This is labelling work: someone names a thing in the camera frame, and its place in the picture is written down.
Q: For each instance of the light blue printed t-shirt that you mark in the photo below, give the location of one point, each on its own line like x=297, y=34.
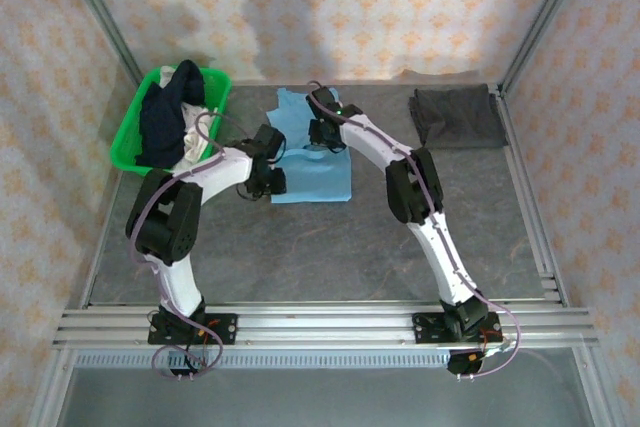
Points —
x=310, y=182

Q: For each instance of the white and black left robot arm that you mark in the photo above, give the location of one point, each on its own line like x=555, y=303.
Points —
x=225, y=172

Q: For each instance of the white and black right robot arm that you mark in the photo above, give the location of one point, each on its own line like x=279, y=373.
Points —
x=432, y=247

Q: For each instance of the navy blue t-shirt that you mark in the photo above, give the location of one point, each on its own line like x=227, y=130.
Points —
x=160, y=122

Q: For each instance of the folded dark grey t-shirt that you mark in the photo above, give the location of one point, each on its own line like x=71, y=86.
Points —
x=460, y=117

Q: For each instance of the green plastic basket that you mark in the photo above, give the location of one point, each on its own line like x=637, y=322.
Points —
x=122, y=144

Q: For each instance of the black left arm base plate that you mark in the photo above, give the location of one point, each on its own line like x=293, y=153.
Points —
x=225, y=329

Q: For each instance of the aluminium mounting rail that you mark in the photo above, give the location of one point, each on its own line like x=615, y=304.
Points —
x=325, y=327

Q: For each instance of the aluminium table side rail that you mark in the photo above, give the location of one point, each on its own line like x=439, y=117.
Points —
x=515, y=157
x=89, y=292

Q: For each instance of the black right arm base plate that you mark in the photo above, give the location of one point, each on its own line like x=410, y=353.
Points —
x=425, y=329

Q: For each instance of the aluminium frame post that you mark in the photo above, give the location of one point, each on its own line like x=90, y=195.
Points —
x=545, y=12
x=100, y=12

